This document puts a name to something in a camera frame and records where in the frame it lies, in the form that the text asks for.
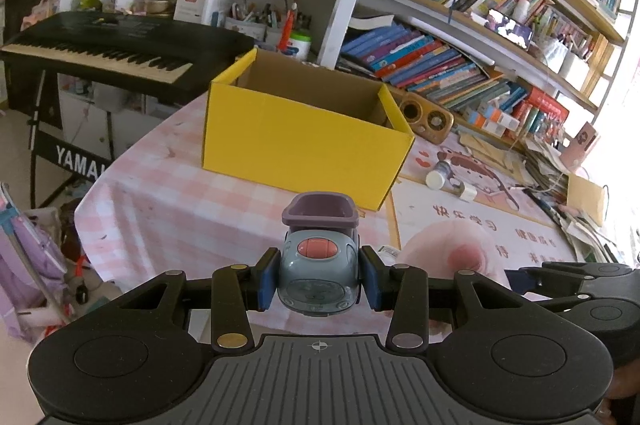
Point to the printed pink desk mat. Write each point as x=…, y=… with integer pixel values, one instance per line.
x=450, y=225

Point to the wooden speaker box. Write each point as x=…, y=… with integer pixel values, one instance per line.
x=427, y=117

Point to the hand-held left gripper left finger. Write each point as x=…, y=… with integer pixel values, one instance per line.
x=268, y=281

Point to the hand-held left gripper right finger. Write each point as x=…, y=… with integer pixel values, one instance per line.
x=369, y=281

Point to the black electronic keyboard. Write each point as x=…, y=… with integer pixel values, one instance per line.
x=125, y=45

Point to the red plastic tool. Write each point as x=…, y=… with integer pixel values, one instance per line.
x=287, y=27

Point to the grey blue toy car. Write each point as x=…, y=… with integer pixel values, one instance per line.
x=317, y=275

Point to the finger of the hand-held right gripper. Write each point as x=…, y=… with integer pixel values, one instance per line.
x=560, y=282

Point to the yellow cardboard box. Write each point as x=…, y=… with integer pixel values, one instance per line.
x=300, y=145

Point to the pink card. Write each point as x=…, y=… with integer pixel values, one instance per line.
x=579, y=145

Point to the brown cardboard envelope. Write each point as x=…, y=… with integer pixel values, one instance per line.
x=586, y=200

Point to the white box red label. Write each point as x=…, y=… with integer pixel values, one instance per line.
x=191, y=5

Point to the purple trolley backpack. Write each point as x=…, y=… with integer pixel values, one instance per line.
x=35, y=265

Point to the black keyboard stand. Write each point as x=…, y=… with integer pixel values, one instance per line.
x=75, y=155

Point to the pen holder with pens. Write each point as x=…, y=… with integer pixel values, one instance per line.
x=250, y=22

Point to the pile of papers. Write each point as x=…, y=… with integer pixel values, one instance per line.
x=545, y=170

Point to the black pen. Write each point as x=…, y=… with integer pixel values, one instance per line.
x=542, y=205

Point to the small photo frame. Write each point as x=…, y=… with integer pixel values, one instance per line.
x=510, y=29

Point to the white storage drawer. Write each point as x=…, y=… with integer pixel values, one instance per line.
x=100, y=110

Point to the small bottle white cap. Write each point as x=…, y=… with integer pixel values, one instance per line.
x=439, y=175

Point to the white jar green lid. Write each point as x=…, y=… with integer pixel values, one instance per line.
x=301, y=46

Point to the small white jar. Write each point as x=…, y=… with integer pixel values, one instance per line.
x=466, y=192

